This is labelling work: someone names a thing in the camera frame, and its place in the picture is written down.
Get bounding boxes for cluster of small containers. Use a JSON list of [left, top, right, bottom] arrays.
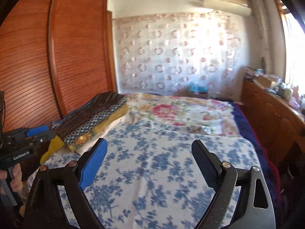
[[267, 76, 305, 108]]

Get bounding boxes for person's left hand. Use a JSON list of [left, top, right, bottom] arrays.
[[0, 166, 23, 195]]

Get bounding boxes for white wall air conditioner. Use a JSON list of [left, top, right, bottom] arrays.
[[204, 0, 252, 17]]

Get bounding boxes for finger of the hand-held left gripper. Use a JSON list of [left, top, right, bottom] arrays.
[[29, 130, 56, 146], [10, 125, 49, 137]]

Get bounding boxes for dark chair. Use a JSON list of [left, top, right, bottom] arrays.
[[279, 160, 305, 229]]

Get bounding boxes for navy medallion print garment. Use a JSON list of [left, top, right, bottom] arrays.
[[51, 92, 128, 146]]

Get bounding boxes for wooden slatted wardrobe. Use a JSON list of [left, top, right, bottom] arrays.
[[0, 0, 117, 134]]

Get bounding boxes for yellow green pillow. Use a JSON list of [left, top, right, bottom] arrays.
[[39, 100, 130, 165]]

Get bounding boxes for navy blanket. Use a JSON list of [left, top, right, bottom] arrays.
[[232, 102, 279, 196]]

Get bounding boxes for blue plastic item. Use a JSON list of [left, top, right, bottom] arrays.
[[189, 82, 207, 93]]

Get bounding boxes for white blue floral cloth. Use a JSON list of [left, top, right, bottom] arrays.
[[26, 120, 260, 229]]

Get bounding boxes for cardboard box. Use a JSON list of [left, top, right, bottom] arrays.
[[256, 74, 274, 89]]

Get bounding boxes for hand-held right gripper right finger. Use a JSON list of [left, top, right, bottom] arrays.
[[191, 139, 277, 229]]

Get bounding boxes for colourful floral bedsheet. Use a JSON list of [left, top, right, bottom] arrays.
[[124, 93, 241, 137]]

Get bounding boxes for pink figurine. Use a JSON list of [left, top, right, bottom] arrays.
[[289, 86, 301, 108]]

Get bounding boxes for window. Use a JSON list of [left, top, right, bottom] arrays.
[[274, 0, 305, 89]]

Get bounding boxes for wooden low cabinet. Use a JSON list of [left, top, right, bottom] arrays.
[[241, 79, 305, 167]]

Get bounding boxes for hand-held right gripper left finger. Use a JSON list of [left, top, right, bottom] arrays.
[[22, 138, 108, 229]]

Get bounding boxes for white window curtain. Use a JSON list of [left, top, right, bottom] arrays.
[[249, 0, 286, 86]]

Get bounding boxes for sheer circle pattern curtain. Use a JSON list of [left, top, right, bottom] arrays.
[[113, 12, 241, 98]]

